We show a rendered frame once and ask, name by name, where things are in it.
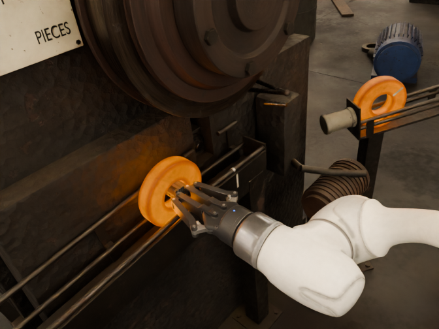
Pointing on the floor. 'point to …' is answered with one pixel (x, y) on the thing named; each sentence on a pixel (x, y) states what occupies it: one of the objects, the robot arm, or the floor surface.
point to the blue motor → (398, 53)
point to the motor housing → (334, 187)
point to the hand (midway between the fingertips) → (170, 186)
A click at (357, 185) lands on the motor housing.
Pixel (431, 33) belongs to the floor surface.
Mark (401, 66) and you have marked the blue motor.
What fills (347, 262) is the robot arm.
